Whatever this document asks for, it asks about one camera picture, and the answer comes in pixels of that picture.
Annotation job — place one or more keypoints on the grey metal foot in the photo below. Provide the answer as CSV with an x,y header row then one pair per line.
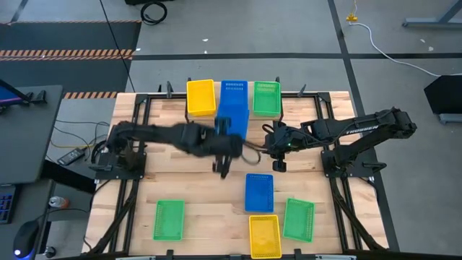
x,y
451,118

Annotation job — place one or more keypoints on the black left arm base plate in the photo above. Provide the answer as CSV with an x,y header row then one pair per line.
x,y
139,175

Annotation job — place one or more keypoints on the black power adapter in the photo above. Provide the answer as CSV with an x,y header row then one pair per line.
x,y
71,156

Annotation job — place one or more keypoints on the black aluminium table frame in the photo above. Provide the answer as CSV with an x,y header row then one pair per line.
x,y
307,96

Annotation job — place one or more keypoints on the black monitor stand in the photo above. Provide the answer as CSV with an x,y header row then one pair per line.
x,y
39,97

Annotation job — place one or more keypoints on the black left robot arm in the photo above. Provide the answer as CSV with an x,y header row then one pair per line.
x,y
159,133

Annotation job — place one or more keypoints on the green slotted plastic basket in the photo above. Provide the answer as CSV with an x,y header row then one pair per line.
x,y
267,99
299,220
168,220

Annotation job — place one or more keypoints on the black round knob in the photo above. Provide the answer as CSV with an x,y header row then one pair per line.
x,y
50,251

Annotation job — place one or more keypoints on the black keyboard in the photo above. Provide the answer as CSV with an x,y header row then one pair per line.
x,y
6,204

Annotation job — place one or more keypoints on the dark grey desk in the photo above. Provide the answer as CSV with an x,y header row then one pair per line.
x,y
29,144

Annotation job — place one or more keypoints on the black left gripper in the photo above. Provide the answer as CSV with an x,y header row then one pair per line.
x,y
220,144

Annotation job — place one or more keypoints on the black computer mouse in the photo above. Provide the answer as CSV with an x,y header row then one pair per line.
x,y
25,238

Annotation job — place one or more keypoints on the plastic bottle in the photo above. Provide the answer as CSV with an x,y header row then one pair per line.
x,y
57,202

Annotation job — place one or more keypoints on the black box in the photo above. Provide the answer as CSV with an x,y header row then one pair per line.
x,y
445,94

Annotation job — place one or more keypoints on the black mat hazard stripes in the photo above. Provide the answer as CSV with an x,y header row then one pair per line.
x,y
72,36

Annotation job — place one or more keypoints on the wooden shelf black metal legs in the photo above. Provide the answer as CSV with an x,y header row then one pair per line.
x,y
218,90

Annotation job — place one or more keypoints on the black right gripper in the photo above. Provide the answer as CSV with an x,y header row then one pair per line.
x,y
285,141

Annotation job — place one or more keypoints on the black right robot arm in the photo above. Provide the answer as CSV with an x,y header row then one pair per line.
x,y
361,130

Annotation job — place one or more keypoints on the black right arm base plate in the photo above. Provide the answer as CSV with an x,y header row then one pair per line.
x,y
361,172

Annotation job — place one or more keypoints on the grey metal stand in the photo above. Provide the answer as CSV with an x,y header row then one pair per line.
x,y
426,24

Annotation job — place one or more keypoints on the computer monitor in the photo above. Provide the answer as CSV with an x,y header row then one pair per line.
x,y
7,94

